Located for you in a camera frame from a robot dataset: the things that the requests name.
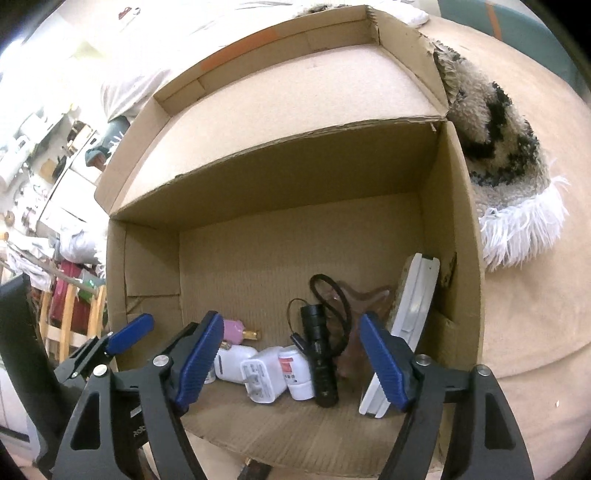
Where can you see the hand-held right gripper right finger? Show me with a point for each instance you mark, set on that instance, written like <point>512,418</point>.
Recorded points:
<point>383,364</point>

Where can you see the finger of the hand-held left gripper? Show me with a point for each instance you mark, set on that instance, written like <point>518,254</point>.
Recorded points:
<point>131,330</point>

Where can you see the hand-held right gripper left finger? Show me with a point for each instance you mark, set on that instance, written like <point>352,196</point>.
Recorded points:
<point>198,355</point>

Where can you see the white earbuds case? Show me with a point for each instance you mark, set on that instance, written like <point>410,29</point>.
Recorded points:
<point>231,364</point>

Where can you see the small pink bottle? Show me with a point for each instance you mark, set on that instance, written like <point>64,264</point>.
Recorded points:
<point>233,330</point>

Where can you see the brown translucent hair claw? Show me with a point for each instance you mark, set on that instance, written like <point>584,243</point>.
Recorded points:
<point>358,323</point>

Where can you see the black flashlight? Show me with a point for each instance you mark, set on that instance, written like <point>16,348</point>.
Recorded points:
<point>318,350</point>

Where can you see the white charger adapter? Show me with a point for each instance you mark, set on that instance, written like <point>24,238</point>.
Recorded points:
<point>265,376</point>

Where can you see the white remote control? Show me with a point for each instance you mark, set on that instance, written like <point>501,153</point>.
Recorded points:
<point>415,300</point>

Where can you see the white bottle red label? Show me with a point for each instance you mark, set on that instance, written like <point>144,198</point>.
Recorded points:
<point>298,374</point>

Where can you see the cardboard box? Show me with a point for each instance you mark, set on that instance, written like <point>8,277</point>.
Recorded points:
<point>300,184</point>

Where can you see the wooden rack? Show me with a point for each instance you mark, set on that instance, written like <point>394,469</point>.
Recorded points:
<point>69,304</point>

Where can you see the white plastic bag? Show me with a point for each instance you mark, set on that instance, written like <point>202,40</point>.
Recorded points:
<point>81,244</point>

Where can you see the beige bed sheet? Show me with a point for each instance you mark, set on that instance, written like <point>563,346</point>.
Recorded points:
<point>531,323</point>

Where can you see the teal cloth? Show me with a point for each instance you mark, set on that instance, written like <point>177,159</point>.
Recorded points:
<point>108,138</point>

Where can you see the white duvet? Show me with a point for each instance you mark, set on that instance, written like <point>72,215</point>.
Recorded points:
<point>134,92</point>

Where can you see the fuzzy patterned blanket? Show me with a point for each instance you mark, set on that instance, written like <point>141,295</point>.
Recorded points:
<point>498,152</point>

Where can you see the teal headboard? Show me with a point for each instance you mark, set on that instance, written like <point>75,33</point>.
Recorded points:
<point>531,32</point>

